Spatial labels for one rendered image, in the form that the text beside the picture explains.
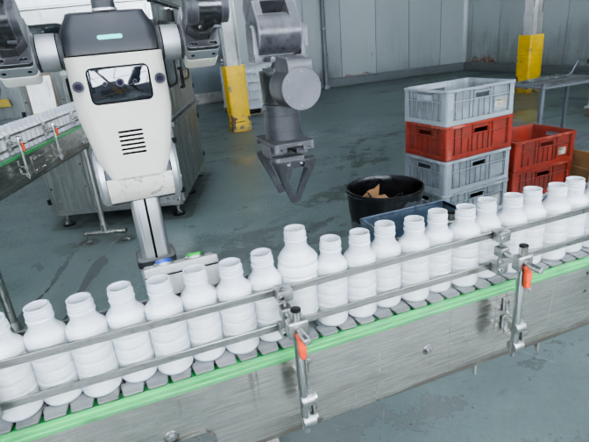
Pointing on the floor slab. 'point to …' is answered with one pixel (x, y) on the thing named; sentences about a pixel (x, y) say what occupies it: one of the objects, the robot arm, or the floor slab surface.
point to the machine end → (75, 194)
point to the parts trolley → (564, 98)
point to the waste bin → (412, 186)
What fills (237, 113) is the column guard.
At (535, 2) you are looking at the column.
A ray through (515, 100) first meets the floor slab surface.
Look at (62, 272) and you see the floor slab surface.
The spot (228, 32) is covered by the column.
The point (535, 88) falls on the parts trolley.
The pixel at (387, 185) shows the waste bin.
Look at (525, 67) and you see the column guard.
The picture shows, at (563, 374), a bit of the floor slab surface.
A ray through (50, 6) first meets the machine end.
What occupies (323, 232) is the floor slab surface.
